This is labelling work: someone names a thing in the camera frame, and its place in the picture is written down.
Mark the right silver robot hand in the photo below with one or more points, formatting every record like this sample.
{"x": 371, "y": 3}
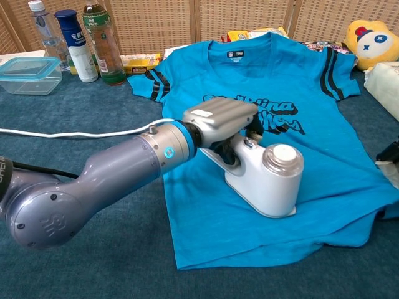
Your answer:
{"x": 391, "y": 155}

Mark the blue printed t-shirt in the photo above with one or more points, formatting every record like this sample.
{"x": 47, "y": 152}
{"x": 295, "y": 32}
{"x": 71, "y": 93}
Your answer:
{"x": 311, "y": 93}

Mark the white handheld garment steamer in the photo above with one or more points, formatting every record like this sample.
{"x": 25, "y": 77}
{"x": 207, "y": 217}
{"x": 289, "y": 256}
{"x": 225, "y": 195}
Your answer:
{"x": 271, "y": 187}

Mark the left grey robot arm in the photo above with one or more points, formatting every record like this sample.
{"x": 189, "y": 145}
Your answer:
{"x": 109, "y": 168}

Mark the white folded cloth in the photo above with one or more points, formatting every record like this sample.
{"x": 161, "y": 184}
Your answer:
{"x": 385, "y": 87}

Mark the yellow plush toy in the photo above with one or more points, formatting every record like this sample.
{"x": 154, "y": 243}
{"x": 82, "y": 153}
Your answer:
{"x": 371, "y": 43}

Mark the dark pink snack package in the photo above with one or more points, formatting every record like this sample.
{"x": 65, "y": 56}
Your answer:
{"x": 315, "y": 46}

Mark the yellow snack bag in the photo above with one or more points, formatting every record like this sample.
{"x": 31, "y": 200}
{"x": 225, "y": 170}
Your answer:
{"x": 237, "y": 35}

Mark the white pink package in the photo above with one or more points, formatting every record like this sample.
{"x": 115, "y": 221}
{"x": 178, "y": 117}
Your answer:
{"x": 170, "y": 52}

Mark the yellow snack box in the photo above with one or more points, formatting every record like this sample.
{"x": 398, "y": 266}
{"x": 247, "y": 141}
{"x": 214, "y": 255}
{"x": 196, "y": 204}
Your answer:
{"x": 137, "y": 63}

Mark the wicker folding screen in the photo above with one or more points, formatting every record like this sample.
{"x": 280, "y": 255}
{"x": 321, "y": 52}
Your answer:
{"x": 149, "y": 25}

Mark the green tea bottle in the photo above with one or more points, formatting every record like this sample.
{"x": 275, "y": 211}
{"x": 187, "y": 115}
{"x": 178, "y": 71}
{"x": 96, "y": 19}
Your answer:
{"x": 106, "y": 46}

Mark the dark teal table cloth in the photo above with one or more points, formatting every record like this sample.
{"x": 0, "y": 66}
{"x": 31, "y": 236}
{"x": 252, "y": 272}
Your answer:
{"x": 93, "y": 268}

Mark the white bottle blue cap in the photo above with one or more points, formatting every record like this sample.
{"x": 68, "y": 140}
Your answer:
{"x": 81, "y": 59}

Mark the clear water bottle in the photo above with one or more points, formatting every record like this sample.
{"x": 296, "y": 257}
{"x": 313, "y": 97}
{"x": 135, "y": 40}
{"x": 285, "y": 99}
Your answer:
{"x": 46, "y": 34}

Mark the clear container blue lid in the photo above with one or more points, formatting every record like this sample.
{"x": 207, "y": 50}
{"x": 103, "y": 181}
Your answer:
{"x": 28, "y": 70}

